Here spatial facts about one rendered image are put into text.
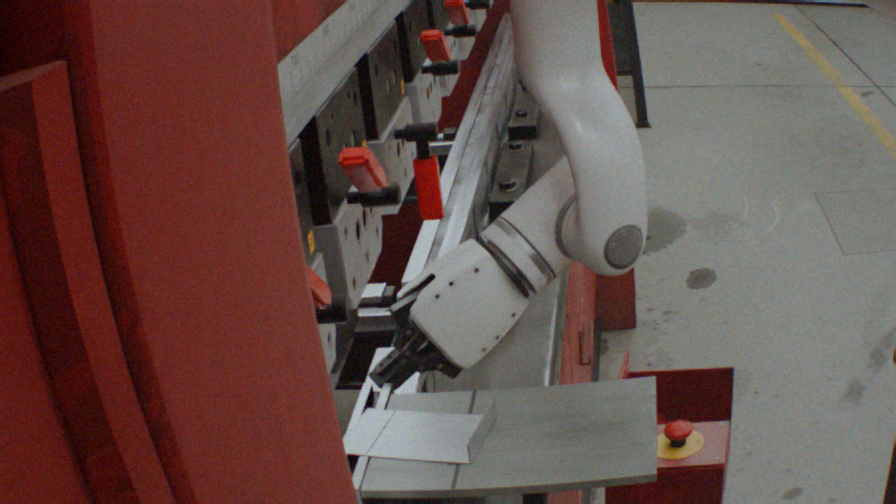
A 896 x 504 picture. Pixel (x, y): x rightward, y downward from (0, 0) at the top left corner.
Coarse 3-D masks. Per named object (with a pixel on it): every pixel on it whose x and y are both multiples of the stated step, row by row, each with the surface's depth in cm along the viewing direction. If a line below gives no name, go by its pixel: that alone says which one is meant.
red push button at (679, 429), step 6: (678, 420) 139; (684, 420) 138; (666, 426) 138; (672, 426) 138; (678, 426) 137; (684, 426) 137; (690, 426) 137; (666, 432) 137; (672, 432) 137; (678, 432) 136; (684, 432) 136; (690, 432) 137; (672, 438) 136; (678, 438) 136; (684, 438) 136; (672, 444) 138; (678, 444) 137; (684, 444) 138
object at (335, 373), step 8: (352, 312) 107; (352, 320) 107; (336, 328) 101; (344, 328) 104; (352, 328) 106; (336, 336) 101; (344, 336) 103; (352, 336) 110; (336, 344) 100; (344, 344) 103; (336, 352) 100; (344, 352) 103; (336, 360) 100; (344, 360) 106; (336, 368) 100; (336, 376) 103; (336, 384) 103
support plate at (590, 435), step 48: (576, 384) 114; (624, 384) 112; (528, 432) 107; (576, 432) 105; (624, 432) 104; (384, 480) 102; (432, 480) 101; (480, 480) 100; (528, 480) 99; (576, 480) 97; (624, 480) 97
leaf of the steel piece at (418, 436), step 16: (400, 416) 112; (416, 416) 112; (432, 416) 111; (448, 416) 111; (464, 416) 110; (480, 416) 110; (496, 416) 110; (384, 432) 109; (400, 432) 109; (416, 432) 109; (432, 432) 108; (448, 432) 108; (464, 432) 108; (480, 432) 105; (384, 448) 106; (400, 448) 106; (416, 448) 106; (432, 448) 106; (448, 448) 105; (464, 448) 105
